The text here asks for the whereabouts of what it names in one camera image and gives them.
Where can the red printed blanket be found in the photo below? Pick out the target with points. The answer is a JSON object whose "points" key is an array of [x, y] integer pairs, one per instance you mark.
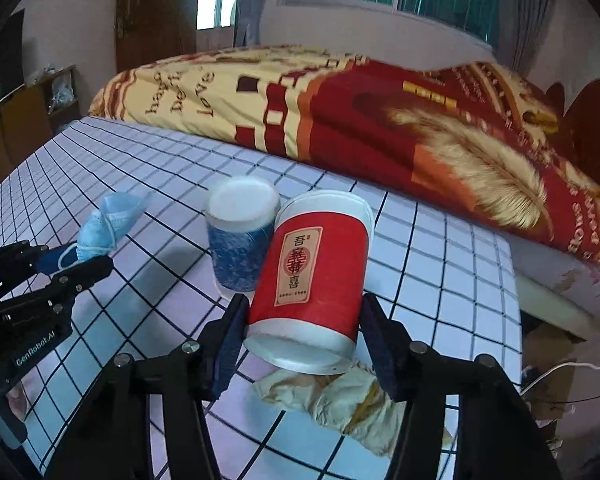
{"points": [[380, 125]]}

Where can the blue patterned cup white lid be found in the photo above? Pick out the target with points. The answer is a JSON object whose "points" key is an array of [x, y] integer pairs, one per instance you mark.
{"points": [[235, 255]]}

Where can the wooden cabinet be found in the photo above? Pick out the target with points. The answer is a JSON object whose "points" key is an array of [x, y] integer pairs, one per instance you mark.
{"points": [[10, 125]]}

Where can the brown wooden door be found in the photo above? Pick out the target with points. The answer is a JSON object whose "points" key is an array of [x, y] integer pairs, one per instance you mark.
{"points": [[155, 10]]}

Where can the dark red cushion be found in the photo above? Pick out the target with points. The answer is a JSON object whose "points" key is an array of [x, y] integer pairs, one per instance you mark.
{"points": [[595, 110]]}

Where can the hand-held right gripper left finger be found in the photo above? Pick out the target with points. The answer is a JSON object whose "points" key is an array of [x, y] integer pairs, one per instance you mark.
{"points": [[227, 350]]}

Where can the brown cardboard box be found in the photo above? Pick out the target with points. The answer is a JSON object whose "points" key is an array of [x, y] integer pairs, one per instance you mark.
{"points": [[550, 385]]}

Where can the blue face mask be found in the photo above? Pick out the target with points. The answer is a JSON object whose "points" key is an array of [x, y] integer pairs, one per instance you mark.
{"points": [[105, 225]]}

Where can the pale purple mattress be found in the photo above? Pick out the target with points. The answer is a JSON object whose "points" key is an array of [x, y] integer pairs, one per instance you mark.
{"points": [[555, 280]]}

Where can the crumpled beige paper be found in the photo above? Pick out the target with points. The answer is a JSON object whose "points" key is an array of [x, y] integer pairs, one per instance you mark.
{"points": [[325, 400]]}

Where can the red paper cup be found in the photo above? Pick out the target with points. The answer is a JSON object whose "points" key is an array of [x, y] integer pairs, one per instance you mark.
{"points": [[310, 270]]}

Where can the white grid bedsheet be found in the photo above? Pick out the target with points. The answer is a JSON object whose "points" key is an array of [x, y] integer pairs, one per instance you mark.
{"points": [[155, 170]]}

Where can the grey curtain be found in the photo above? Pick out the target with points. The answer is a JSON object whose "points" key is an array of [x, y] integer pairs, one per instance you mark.
{"points": [[522, 10], [250, 5]]}

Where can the person's left hand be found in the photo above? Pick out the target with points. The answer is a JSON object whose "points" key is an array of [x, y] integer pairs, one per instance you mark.
{"points": [[16, 399]]}

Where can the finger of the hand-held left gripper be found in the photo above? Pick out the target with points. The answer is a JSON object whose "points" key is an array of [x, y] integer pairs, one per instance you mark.
{"points": [[55, 259], [90, 270]]}

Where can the black television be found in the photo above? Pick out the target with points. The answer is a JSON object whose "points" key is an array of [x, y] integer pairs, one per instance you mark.
{"points": [[0, 70]]}

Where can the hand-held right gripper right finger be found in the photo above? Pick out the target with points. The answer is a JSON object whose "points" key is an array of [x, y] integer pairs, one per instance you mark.
{"points": [[380, 350]]}

